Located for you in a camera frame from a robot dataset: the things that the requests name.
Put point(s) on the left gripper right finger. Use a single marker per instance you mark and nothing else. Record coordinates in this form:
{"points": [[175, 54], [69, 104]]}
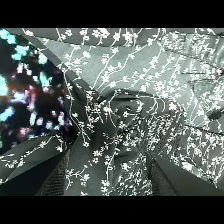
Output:
{"points": [[173, 183]]}

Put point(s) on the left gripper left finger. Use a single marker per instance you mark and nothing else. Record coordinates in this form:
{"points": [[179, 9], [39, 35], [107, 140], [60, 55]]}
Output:
{"points": [[55, 181]]}

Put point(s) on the black floral garment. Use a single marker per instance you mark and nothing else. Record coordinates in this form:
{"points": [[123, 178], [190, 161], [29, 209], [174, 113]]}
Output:
{"points": [[133, 66]]}

